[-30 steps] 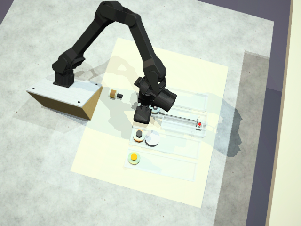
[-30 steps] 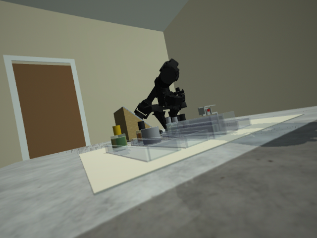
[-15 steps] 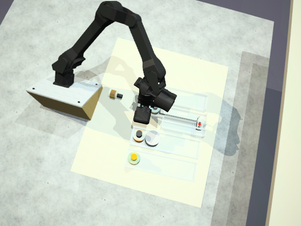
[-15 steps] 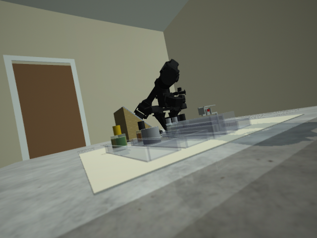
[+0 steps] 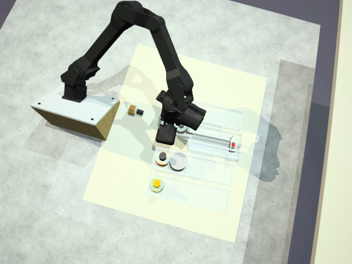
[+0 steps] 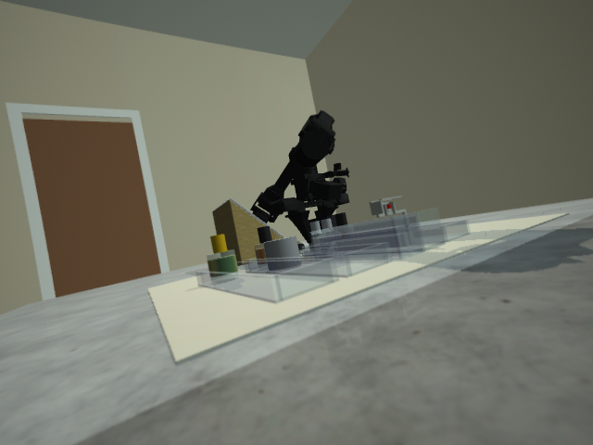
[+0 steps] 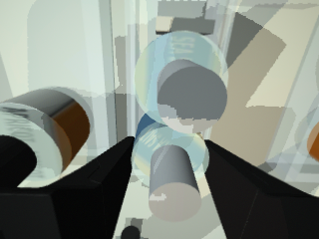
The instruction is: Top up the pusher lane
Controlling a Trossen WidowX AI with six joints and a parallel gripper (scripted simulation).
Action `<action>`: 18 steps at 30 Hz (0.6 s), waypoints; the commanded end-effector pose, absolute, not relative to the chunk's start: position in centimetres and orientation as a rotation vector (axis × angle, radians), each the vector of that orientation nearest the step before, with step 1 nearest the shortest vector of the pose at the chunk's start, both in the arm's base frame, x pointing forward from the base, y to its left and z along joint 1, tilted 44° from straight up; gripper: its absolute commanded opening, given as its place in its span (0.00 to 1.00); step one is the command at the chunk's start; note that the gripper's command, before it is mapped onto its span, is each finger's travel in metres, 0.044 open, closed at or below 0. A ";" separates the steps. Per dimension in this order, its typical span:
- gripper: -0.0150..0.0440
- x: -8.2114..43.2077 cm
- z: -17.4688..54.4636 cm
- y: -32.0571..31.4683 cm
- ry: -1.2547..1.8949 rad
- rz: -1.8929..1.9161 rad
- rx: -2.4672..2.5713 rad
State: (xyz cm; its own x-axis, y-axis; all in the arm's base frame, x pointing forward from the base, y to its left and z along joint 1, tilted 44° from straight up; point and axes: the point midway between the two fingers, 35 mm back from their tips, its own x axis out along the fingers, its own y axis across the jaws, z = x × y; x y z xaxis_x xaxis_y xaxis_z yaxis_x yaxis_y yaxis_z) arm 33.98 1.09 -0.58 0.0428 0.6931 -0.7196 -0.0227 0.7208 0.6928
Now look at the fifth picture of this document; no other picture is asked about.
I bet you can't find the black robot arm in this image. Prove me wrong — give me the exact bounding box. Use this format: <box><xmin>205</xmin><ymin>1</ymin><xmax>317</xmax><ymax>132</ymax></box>
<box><xmin>60</xmin><ymin>1</ymin><xmax>207</xmax><ymax>131</ymax></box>

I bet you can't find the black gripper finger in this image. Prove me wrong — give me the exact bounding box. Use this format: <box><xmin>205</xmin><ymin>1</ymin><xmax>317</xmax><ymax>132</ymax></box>
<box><xmin>159</xmin><ymin>124</ymin><xmax>177</xmax><ymax>133</ymax></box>

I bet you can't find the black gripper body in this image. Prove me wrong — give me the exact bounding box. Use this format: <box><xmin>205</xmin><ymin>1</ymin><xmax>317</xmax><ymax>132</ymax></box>
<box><xmin>156</xmin><ymin>111</ymin><xmax>179</xmax><ymax>145</ymax></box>

